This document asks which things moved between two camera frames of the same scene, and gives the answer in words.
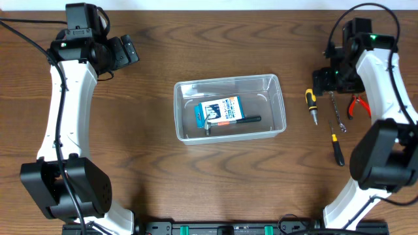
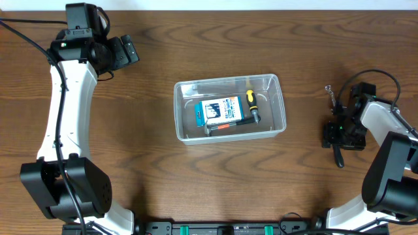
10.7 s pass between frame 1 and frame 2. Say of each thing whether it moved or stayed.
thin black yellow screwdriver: stayed
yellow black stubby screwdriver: moved
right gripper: moved
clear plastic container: stayed
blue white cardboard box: stayed
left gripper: stayed
